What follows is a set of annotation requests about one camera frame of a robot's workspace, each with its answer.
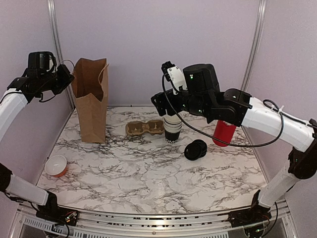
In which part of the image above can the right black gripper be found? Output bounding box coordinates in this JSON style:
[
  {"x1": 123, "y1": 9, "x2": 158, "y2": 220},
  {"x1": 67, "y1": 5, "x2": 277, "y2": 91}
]
[{"x1": 152, "y1": 88, "x2": 213, "y2": 118}]

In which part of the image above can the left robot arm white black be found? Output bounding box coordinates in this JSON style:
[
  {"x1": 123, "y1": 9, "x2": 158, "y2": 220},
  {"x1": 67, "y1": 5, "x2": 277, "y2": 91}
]
[{"x1": 0, "y1": 51, "x2": 74, "y2": 224}]

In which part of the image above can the far cardboard cup carrier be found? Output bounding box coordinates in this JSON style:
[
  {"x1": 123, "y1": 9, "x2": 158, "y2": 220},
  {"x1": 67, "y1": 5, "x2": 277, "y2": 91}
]
[{"x1": 125, "y1": 119, "x2": 164, "y2": 136}]

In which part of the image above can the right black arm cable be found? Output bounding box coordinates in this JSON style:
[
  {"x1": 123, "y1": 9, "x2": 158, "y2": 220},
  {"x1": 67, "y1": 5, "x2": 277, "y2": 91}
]
[{"x1": 161, "y1": 74, "x2": 285, "y2": 147}]

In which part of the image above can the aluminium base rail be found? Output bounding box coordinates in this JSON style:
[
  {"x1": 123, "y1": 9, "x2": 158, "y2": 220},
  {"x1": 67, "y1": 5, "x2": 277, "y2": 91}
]
[{"x1": 8, "y1": 200, "x2": 298, "y2": 238}]

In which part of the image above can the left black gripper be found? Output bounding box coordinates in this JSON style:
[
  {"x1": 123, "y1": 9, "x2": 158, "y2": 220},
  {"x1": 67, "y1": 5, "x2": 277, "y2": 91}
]
[{"x1": 39, "y1": 63, "x2": 75, "y2": 95}]

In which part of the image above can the stack of black paper cups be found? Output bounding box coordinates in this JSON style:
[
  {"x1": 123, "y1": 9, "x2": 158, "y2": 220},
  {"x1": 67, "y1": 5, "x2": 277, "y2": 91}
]
[{"x1": 163, "y1": 115, "x2": 182, "y2": 144}]

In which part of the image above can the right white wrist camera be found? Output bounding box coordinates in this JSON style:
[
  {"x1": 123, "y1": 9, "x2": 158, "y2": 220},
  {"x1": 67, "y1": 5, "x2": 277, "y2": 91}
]
[{"x1": 161, "y1": 61, "x2": 188, "y2": 95}]

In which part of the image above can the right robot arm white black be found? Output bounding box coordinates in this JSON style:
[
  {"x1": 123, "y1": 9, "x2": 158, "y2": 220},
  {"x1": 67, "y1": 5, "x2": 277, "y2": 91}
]
[{"x1": 151, "y1": 61, "x2": 317, "y2": 227}]

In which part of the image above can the left aluminium frame post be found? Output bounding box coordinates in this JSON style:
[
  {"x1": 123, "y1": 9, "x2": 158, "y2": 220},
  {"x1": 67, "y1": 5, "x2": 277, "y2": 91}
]
[{"x1": 47, "y1": 0, "x2": 75, "y2": 111}]

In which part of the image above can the brown paper bag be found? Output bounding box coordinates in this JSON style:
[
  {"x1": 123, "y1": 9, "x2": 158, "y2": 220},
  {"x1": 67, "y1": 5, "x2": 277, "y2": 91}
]
[{"x1": 71, "y1": 58, "x2": 109, "y2": 143}]

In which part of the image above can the stack of black cup lids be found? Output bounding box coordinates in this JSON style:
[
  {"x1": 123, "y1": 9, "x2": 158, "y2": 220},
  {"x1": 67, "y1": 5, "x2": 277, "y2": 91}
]
[{"x1": 184, "y1": 139, "x2": 207, "y2": 161}]

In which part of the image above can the red cylindrical container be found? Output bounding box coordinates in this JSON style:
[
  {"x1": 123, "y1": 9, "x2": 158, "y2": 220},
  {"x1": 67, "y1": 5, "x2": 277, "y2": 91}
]
[{"x1": 213, "y1": 120, "x2": 236, "y2": 143}]

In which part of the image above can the orange white bowl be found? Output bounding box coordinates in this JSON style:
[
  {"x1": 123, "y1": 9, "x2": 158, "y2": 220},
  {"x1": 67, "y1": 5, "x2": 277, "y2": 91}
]
[{"x1": 45, "y1": 155, "x2": 67, "y2": 178}]

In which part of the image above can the aluminium frame post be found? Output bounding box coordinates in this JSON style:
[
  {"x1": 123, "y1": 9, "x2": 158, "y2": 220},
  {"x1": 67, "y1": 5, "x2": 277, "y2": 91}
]
[
  {"x1": 241, "y1": 0, "x2": 267, "y2": 91},
  {"x1": 47, "y1": 0, "x2": 75, "y2": 111}
]

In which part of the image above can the right aluminium frame post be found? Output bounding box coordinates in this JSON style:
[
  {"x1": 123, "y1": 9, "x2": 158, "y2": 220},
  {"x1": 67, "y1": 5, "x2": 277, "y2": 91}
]
[{"x1": 241, "y1": 0, "x2": 267, "y2": 91}]

